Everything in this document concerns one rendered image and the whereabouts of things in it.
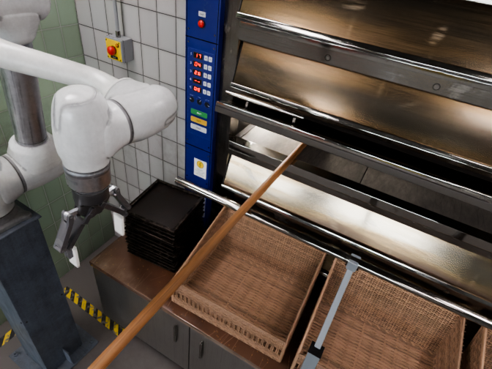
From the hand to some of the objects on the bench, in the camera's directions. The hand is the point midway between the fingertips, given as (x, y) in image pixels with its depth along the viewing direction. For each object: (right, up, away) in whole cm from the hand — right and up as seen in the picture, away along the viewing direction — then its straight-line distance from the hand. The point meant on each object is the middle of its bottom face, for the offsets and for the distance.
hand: (98, 244), depth 87 cm
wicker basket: (+38, -36, +80) cm, 95 cm away
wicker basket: (+90, -59, +60) cm, 123 cm away
